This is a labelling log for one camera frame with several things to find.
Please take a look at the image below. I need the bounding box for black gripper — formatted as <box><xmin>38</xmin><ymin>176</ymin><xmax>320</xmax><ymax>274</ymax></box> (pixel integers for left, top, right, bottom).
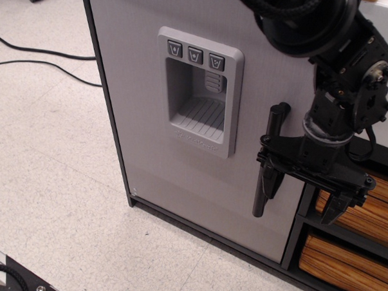
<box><xmin>261</xmin><ymin>136</ymin><xmax>376</xmax><ymax>225</ymax></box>

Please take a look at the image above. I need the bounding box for black fridge door handle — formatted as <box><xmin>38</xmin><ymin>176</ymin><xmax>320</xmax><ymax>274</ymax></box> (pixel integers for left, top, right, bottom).
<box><xmin>252</xmin><ymin>102</ymin><xmax>291</xmax><ymax>218</ymax></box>

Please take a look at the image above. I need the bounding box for grey toy fridge door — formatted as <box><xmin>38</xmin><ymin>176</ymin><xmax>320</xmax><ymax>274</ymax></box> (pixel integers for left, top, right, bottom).
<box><xmin>84</xmin><ymin>0</ymin><xmax>314</xmax><ymax>263</ymax></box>

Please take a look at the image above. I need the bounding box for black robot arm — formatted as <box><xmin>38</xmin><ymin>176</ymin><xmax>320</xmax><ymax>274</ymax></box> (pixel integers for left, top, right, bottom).
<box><xmin>240</xmin><ymin>0</ymin><xmax>388</xmax><ymax>225</ymax></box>

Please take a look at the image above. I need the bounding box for upper wooden slat basket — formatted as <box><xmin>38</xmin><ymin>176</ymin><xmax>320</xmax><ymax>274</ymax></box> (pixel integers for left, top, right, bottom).
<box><xmin>334</xmin><ymin>173</ymin><xmax>388</xmax><ymax>247</ymax></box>

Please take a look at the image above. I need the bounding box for wooden slat basket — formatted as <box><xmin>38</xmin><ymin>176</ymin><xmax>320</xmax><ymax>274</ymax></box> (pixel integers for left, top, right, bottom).
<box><xmin>299</xmin><ymin>234</ymin><xmax>388</xmax><ymax>291</ymax></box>
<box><xmin>334</xmin><ymin>173</ymin><xmax>388</xmax><ymax>247</ymax></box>

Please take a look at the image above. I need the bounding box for lower wooden slat basket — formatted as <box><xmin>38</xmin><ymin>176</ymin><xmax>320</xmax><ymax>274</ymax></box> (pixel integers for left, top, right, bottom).
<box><xmin>299</xmin><ymin>234</ymin><xmax>388</xmax><ymax>291</ymax></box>

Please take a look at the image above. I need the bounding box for grey water dispenser panel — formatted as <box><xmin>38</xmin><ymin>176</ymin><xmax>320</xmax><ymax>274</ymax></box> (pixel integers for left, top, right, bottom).
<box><xmin>158</xmin><ymin>26</ymin><xmax>245</xmax><ymax>158</ymax></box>

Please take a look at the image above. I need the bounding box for black floor cable lower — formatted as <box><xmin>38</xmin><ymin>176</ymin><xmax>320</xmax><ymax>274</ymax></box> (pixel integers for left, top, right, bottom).
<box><xmin>0</xmin><ymin>59</ymin><xmax>104</xmax><ymax>88</ymax></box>

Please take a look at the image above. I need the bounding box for black floor cable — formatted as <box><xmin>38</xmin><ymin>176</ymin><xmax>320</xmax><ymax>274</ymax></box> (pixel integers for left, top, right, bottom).
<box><xmin>0</xmin><ymin>33</ymin><xmax>97</xmax><ymax>61</ymax></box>
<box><xmin>0</xmin><ymin>59</ymin><xmax>104</xmax><ymax>88</ymax></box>

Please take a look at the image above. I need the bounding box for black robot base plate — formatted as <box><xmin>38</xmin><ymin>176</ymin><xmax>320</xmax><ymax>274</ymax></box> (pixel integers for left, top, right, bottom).
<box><xmin>0</xmin><ymin>251</ymin><xmax>59</xmax><ymax>291</ymax></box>

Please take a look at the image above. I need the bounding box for black braided cable loop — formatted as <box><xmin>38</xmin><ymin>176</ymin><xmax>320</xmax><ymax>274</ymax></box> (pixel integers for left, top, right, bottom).
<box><xmin>0</xmin><ymin>263</ymin><xmax>32</xmax><ymax>291</ymax></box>

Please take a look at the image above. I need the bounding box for black floor cable upper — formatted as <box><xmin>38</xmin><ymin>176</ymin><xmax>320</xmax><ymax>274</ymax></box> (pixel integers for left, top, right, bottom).
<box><xmin>0</xmin><ymin>33</ymin><xmax>97</xmax><ymax>61</ymax></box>

